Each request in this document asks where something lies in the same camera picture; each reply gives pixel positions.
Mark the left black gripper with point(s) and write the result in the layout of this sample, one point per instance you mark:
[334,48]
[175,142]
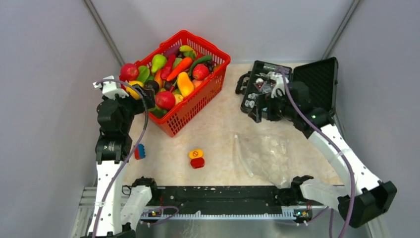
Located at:
[148,94]

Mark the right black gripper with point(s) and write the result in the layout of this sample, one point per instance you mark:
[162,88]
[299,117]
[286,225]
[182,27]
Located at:
[264,100]

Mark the red toy apple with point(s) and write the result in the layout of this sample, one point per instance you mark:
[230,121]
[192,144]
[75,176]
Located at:
[129,72]
[165,100]

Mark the clear zip top bag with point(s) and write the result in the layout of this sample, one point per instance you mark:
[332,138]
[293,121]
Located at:
[264,156]

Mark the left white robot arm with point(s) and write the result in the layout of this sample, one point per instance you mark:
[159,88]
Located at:
[114,147]

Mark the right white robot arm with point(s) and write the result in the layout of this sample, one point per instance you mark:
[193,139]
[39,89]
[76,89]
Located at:
[364,195]

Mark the red toy apple on rim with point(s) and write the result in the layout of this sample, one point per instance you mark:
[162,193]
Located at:
[129,72]

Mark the red blue building block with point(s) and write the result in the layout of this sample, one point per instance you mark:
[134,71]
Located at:
[139,152]

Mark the red toy chili pepper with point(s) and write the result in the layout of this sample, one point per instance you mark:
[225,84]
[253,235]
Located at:
[167,69]

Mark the green toy pear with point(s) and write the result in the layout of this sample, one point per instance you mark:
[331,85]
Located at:
[158,62]

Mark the black open case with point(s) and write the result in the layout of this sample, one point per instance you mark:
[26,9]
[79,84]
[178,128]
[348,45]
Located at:
[321,78]

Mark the yellow orange toy mango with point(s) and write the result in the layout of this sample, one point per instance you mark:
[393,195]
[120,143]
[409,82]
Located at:
[184,84]

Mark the orange toy carrot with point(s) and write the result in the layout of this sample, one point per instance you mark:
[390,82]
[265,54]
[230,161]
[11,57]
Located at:
[181,67]

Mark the red plastic basket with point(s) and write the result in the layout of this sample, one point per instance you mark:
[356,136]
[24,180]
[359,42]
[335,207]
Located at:
[182,113]

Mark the yellow and red button toy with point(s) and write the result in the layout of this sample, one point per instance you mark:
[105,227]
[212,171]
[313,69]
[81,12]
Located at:
[196,158]

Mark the green toy cucumber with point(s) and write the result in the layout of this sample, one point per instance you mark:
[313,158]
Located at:
[200,60]

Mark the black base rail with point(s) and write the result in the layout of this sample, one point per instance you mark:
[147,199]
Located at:
[227,200]

